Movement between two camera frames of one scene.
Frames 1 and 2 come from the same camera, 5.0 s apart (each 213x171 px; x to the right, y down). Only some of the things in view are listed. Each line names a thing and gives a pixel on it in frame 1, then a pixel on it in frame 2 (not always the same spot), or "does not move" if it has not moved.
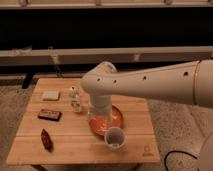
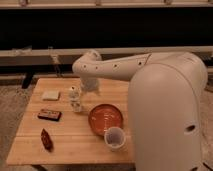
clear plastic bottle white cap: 74,96 does not move
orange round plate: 102,125 does not move
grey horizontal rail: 105,51 does not move
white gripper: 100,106 to 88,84
